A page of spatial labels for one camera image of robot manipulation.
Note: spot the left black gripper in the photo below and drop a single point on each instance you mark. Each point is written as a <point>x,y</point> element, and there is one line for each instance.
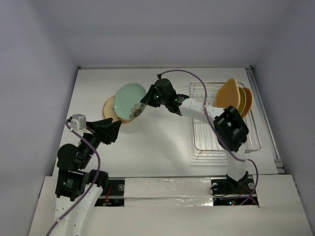
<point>105,129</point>

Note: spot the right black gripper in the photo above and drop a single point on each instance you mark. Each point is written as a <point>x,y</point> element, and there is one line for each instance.
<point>154,93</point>

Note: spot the beige bird pattern plate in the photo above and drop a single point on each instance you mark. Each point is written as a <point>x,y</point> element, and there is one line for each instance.
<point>109,110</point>

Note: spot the green flower plate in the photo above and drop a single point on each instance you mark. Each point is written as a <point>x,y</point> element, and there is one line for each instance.
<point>127,101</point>

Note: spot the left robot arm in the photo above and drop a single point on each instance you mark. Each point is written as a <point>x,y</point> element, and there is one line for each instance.
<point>80,180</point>

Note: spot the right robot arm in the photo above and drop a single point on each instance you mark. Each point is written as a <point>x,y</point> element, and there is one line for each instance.
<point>224,119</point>

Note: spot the white foam block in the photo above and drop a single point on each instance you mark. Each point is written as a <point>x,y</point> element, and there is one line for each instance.
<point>167,192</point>

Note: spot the front yellow plate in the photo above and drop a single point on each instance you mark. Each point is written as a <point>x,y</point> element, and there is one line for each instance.
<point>228,95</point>

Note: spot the yellow plate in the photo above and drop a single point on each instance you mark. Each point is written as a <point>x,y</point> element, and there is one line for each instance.
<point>228,95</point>
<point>243,100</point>

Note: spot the middle yellow plate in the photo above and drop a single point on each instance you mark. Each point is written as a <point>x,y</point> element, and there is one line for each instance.
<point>243,100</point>

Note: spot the rear orange plate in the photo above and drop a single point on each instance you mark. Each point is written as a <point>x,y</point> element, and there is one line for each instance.
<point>249,101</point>

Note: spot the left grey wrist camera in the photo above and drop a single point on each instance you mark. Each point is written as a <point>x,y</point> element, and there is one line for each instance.
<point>78,123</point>

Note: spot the wire dish rack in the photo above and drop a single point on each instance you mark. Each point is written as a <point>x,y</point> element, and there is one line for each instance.
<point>204,139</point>

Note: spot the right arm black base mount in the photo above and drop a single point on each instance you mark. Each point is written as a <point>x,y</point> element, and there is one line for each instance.
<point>225,186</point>

